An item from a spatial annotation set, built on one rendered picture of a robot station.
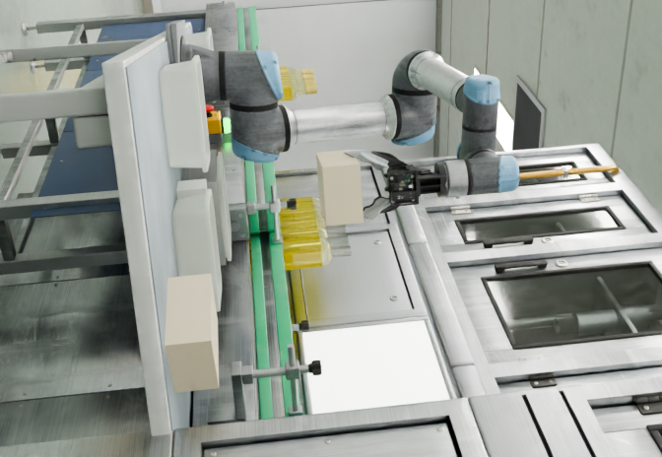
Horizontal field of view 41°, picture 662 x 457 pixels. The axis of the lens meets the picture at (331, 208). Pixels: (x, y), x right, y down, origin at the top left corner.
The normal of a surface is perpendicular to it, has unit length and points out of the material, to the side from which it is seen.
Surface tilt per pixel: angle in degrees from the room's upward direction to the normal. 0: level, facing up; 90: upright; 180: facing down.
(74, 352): 90
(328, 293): 90
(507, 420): 90
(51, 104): 90
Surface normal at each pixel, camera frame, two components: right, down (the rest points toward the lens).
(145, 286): 0.09, 0.24
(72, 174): -0.04, -0.87
